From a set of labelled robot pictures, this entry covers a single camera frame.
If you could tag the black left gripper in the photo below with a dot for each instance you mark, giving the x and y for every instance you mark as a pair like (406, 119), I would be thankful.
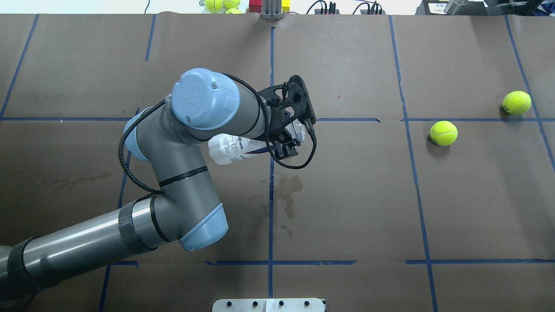
(275, 128)

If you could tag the clear tennis ball can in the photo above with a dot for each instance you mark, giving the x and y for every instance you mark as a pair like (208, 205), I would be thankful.
(225, 149)

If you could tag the yellow tennis ball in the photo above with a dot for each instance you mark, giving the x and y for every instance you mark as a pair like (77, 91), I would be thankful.
(443, 133)
(517, 102)

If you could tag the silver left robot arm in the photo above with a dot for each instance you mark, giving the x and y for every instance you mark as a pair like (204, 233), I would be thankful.
(160, 152)

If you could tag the spare tennis ball three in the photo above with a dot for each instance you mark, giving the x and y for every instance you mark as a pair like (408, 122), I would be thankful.
(233, 11)

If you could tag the spare tennis ball two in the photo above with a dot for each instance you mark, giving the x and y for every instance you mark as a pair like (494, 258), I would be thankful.
(231, 4)

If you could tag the spare tennis ball one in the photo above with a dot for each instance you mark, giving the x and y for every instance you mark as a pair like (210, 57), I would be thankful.
(213, 6)

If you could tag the yellow cube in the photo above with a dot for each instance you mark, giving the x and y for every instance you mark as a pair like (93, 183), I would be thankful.
(285, 5)

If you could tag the red cube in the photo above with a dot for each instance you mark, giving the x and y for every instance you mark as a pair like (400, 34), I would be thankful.
(255, 6)

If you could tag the steel cup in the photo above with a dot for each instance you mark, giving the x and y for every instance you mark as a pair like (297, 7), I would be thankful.
(455, 7)

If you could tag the aluminium frame post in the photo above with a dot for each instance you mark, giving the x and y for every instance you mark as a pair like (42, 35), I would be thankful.
(272, 10)

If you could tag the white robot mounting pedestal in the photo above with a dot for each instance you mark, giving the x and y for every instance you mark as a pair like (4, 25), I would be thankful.
(270, 305)

